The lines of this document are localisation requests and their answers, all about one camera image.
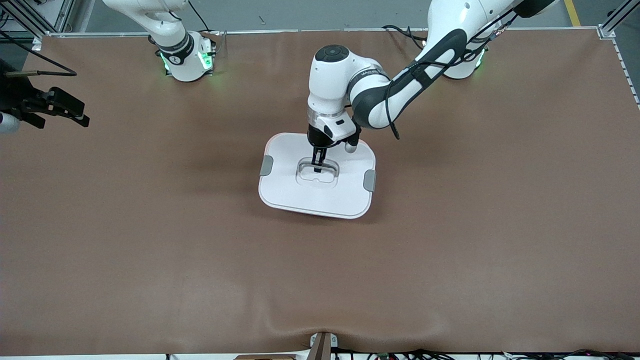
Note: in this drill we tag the grey lid latch clip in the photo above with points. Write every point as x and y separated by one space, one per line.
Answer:
266 165
370 180

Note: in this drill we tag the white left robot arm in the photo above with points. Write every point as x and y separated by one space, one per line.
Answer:
330 90

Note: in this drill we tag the aluminium frame profile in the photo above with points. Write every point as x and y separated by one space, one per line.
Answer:
612 22
50 15

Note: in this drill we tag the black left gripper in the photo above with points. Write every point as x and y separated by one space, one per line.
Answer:
316 136

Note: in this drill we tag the flat wooden board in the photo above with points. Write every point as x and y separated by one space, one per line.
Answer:
265 357

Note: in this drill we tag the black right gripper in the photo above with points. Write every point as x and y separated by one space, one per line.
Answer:
15 96

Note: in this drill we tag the white plastic box lid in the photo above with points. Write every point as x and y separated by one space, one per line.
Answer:
290 195

